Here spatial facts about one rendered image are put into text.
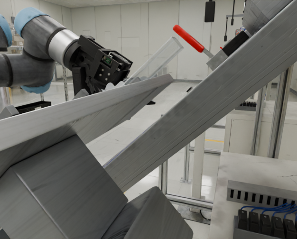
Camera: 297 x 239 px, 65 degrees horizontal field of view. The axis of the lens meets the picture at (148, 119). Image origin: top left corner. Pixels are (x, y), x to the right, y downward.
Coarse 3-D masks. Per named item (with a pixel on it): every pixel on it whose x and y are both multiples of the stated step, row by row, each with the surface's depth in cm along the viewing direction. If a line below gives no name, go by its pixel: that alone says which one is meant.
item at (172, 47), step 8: (168, 40) 18; (176, 40) 18; (160, 48) 18; (168, 48) 18; (176, 48) 17; (152, 56) 18; (160, 56) 18; (168, 56) 18; (144, 64) 19; (152, 64) 18; (160, 64) 18; (136, 72) 19; (144, 72) 19; (152, 72) 19; (128, 80) 20
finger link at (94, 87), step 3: (90, 84) 48; (93, 84) 46; (96, 84) 47; (90, 87) 47; (93, 87) 46; (96, 87) 46; (99, 87) 47; (102, 87) 47; (90, 90) 47; (93, 90) 46; (96, 90) 45; (99, 90) 46; (93, 93) 46
